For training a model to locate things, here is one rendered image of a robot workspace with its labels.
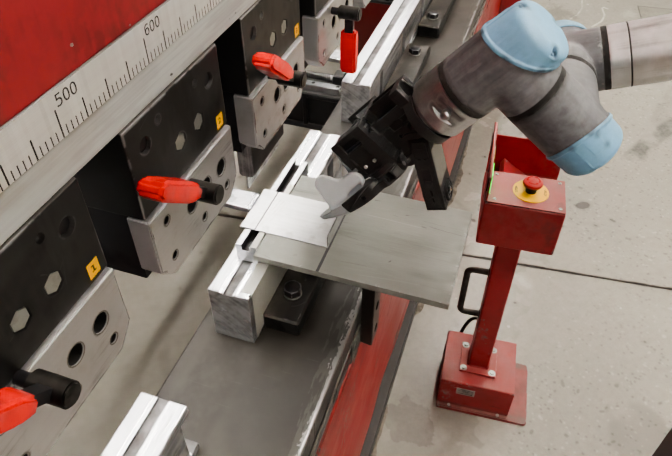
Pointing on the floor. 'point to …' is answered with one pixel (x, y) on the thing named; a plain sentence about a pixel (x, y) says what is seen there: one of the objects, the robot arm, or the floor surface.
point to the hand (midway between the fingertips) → (339, 201)
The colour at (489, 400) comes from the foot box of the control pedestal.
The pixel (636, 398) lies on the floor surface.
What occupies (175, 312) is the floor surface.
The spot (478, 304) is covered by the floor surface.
